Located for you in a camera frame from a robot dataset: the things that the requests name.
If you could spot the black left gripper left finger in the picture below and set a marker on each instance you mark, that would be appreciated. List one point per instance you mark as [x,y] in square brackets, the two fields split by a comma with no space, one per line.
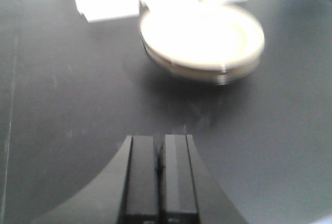
[125,191]

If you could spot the beige plate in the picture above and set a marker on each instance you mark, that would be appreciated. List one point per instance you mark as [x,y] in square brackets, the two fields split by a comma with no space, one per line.
[216,45]

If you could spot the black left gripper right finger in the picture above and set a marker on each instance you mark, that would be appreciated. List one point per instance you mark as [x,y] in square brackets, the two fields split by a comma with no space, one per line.
[188,191]

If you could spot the stainless steel glove box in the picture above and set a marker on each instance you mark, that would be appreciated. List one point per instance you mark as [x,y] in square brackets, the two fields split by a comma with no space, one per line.
[39,9]

